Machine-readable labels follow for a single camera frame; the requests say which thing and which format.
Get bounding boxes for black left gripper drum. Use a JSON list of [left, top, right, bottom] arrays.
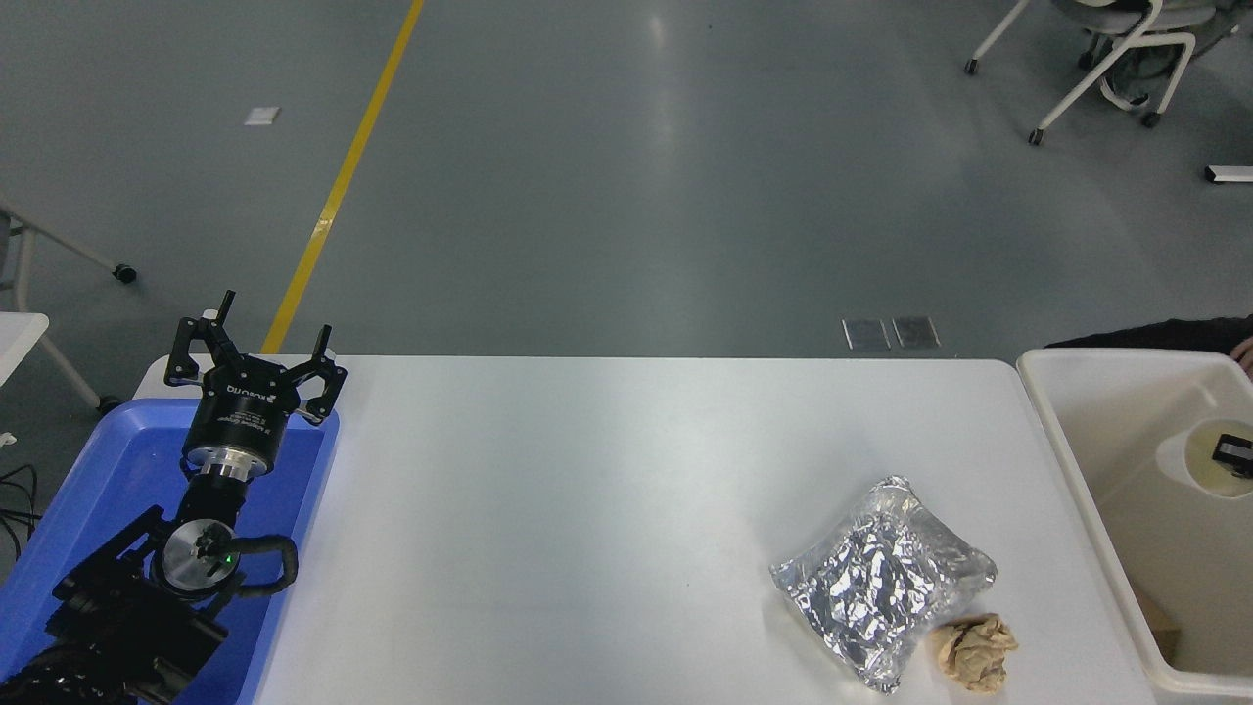
[[182, 356, 302, 459]]

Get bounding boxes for white paper cup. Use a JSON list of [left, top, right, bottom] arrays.
[[1156, 418, 1253, 501]]

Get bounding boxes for large pale plastic bin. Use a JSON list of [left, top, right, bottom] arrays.
[[1016, 348, 1253, 698]]

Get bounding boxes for blue plastic tray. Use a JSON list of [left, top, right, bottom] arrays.
[[0, 397, 342, 705]]

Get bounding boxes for small white table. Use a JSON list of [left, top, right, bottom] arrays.
[[0, 311, 124, 414]]

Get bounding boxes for crumpled tan paper ball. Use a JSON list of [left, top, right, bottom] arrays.
[[928, 613, 1020, 695]]

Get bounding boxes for metal floor plate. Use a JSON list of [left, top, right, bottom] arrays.
[[891, 314, 943, 352], [842, 316, 893, 353]]

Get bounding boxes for seated person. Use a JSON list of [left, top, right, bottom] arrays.
[[1077, 24, 1236, 112]]

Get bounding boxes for crumpled silver foil tray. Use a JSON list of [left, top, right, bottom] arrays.
[[768, 476, 998, 694]]

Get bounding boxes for white wheeled chair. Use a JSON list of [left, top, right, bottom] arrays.
[[963, 0, 1225, 147]]

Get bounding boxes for grey wheeled frame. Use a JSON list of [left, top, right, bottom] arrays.
[[0, 194, 139, 316]]

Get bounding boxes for black cables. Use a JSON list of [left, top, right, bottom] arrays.
[[0, 460, 42, 561]]

